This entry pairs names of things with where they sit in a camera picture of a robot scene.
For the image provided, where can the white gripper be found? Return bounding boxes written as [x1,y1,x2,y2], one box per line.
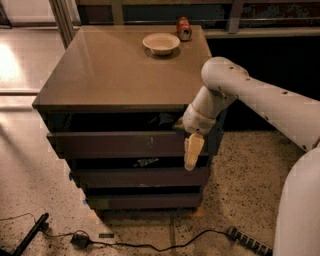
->
[172,104,216,171]

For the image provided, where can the drawer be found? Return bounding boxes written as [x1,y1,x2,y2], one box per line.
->
[71,167,210,188]
[46,129,224,160]
[86,193,202,210]

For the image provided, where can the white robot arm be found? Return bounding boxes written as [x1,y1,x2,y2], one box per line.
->
[178,57,320,256]

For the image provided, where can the dark brown drawer cabinet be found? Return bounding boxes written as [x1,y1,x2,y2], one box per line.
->
[32,24,230,218]

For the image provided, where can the white paper bowl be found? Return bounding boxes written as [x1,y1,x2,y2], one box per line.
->
[142,33,180,56]

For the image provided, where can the orange soda can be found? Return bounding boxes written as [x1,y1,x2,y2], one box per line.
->
[176,17,192,41]

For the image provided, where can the black power strip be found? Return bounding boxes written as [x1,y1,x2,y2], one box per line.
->
[227,226,273,256]

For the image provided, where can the black power adapter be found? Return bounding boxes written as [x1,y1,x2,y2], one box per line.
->
[71,231,90,249]

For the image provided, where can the metal window frame rail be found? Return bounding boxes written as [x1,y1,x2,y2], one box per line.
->
[75,0,320,38]

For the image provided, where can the black power cable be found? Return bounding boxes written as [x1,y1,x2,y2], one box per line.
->
[41,228,233,253]

